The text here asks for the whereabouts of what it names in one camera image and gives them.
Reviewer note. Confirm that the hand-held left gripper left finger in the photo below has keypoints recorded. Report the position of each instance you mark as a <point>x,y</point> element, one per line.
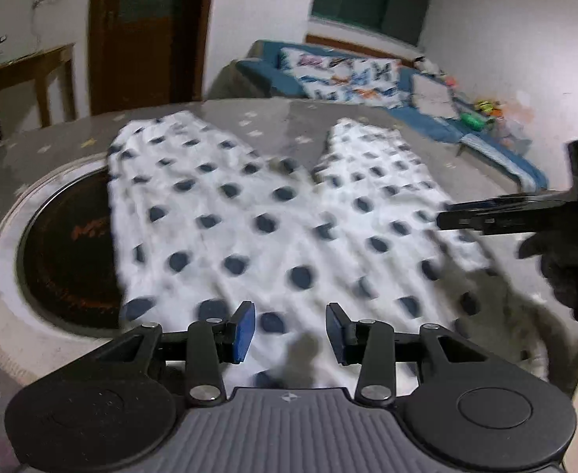
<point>242,331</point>

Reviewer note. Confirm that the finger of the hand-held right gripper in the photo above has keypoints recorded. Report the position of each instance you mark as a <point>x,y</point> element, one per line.
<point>495,217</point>

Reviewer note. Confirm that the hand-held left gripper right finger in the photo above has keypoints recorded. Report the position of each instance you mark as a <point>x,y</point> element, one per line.
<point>335,336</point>

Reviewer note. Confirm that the white polka dot pants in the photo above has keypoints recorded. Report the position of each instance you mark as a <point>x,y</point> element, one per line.
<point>269,207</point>

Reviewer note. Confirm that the person's right hand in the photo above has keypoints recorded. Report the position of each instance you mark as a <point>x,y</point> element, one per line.
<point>569,271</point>

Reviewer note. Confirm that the clear plastic box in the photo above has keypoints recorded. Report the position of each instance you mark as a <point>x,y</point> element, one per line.
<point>514,135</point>

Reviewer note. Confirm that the green toy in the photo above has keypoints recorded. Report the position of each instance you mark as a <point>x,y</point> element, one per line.
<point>472,121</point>

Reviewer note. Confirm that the orange and yellow toys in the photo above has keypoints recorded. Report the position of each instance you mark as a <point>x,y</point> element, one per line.
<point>488,108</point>

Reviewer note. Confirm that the blue sofa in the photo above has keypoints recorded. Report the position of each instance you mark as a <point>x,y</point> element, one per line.
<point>431,125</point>

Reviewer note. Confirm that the grey cushion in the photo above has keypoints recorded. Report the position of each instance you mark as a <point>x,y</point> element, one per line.
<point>434,96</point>

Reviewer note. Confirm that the black and white plush toy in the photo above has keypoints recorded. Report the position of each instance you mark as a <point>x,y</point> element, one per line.
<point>426,64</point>

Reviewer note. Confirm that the small butterfly print pillow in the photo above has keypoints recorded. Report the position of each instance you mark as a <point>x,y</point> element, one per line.
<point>370,83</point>

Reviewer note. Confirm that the round black induction cooktop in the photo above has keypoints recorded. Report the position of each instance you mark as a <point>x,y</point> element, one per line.
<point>67,251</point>

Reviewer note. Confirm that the large butterfly print pillow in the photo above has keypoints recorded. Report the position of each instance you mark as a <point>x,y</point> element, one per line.
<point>313,76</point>

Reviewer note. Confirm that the grey star tablecloth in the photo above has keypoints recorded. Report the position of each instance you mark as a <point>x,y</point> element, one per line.
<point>47,140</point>

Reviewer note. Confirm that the brown wooden door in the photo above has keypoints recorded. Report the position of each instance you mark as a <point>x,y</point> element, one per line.
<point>146,39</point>

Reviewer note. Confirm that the wooden side table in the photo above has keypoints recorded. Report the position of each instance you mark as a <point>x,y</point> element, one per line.
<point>28,66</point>

